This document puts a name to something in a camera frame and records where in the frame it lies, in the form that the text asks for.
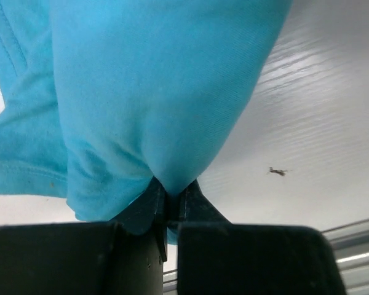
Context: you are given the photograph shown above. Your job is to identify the turquoise t shirt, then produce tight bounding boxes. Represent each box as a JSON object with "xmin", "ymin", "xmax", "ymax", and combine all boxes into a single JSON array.
[{"xmin": 0, "ymin": 0, "xmax": 295, "ymax": 246}]

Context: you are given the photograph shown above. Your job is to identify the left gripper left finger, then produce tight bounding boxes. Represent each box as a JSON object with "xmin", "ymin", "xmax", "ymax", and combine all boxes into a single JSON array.
[{"xmin": 112, "ymin": 178, "xmax": 167, "ymax": 262}]

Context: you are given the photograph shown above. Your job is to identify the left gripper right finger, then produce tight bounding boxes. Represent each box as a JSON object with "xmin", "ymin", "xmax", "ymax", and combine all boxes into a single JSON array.
[{"xmin": 178, "ymin": 180, "xmax": 229, "ymax": 223}]

